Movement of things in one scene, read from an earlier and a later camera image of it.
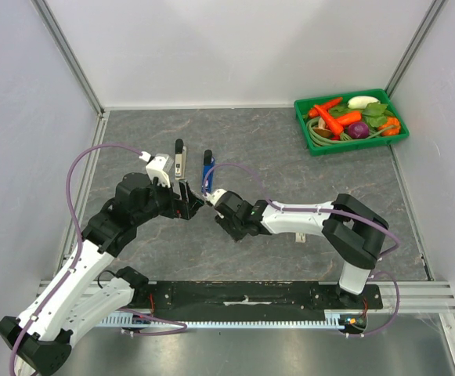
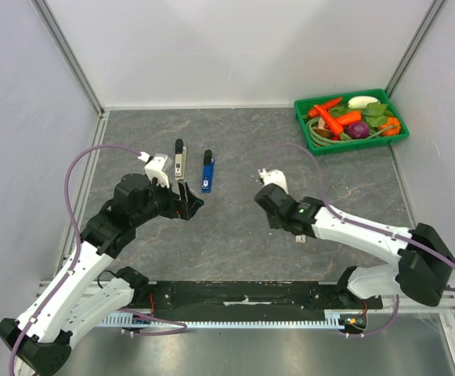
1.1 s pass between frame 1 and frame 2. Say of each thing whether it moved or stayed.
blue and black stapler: stayed
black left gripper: stayed
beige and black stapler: stayed
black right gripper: moved
